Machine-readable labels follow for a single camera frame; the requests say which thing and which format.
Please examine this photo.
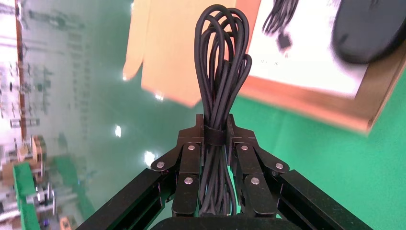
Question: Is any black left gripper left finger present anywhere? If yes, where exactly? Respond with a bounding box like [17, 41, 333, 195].
[76, 114, 205, 230]

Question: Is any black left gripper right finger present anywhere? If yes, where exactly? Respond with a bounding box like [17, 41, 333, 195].
[226, 114, 372, 230]

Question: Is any black data cable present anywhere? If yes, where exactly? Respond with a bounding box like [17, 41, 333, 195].
[193, 4, 253, 220]

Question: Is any open brown cardboard box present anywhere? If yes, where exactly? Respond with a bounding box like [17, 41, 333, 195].
[122, 0, 406, 137]

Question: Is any green table cloth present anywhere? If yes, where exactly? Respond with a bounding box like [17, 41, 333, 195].
[149, 68, 406, 230]

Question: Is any white printed paper sheet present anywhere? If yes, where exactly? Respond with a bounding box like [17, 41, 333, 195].
[247, 0, 371, 99]

